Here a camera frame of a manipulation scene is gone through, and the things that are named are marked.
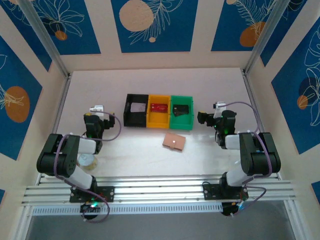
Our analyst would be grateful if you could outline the tan leather card holder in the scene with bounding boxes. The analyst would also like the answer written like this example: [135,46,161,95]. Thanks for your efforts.
[161,132,187,153]

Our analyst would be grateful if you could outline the black card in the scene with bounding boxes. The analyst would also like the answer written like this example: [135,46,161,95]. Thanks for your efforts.
[172,104,190,118]

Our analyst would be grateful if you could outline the white card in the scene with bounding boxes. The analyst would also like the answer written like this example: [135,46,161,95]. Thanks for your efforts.
[130,102,147,113]

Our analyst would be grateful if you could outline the red printed card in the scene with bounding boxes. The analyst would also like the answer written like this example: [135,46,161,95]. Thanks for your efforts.
[149,102,169,113]

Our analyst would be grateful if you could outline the black plastic bin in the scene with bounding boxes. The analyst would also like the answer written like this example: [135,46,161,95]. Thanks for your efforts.
[122,93,150,128]

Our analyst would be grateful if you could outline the green plastic bin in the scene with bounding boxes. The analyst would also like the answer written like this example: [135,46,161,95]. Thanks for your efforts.
[169,94,195,131]

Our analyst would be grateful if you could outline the printed tin can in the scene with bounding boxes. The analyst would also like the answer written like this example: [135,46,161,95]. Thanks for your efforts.
[77,153,99,172]

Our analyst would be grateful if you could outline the yellow plastic bin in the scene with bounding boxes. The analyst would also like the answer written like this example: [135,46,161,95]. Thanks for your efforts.
[146,94,173,130]

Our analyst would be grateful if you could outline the black controller board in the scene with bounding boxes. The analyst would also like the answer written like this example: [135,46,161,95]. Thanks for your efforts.
[79,201,101,221]
[221,201,245,218]

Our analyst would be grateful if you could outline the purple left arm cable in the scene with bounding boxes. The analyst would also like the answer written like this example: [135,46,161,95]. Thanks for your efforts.
[53,111,123,225]

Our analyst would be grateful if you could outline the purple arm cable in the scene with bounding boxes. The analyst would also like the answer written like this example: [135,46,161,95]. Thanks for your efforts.
[53,111,123,225]
[224,100,273,216]

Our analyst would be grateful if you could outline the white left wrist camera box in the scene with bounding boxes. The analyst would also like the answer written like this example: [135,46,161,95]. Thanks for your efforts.
[89,104,105,114]

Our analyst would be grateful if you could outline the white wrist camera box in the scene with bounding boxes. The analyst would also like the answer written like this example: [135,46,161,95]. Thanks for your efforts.
[211,100,228,119]
[89,104,105,114]

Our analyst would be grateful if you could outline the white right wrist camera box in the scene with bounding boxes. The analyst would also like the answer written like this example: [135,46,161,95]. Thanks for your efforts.
[211,100,228,119]

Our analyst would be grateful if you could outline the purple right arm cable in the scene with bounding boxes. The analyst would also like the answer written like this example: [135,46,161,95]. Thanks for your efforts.
[224,100,273,216]

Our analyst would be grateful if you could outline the aluminium table side rail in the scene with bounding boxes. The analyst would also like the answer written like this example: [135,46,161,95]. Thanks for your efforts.
[36,73,73,186]
[241,69,281,181]

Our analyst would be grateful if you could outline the blue floral wall panel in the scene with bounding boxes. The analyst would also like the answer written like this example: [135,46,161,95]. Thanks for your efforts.
[31,0,102,56]
[110,0,200,54]
[271,23,320,155]
[0,34,44,161]
[0,3,53,73]
[210,0,280,53]
[259,0,310,68]

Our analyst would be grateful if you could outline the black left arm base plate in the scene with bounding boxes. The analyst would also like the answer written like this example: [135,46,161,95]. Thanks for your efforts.
[69,186,116,203]

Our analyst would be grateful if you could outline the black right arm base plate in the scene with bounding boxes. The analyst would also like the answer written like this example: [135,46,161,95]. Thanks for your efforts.
[202,182,250,201]

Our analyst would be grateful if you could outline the aluminium mounting rail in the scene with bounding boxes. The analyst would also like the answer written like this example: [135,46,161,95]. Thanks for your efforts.
[21,174,300,206]

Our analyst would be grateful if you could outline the aluminium frame post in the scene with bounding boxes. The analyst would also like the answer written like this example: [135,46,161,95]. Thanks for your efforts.
[242,0,296,76]
[17,0,72,78]

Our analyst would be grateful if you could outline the white slotted cable duct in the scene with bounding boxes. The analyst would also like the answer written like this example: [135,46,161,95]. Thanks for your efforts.
[32,202,223,216]

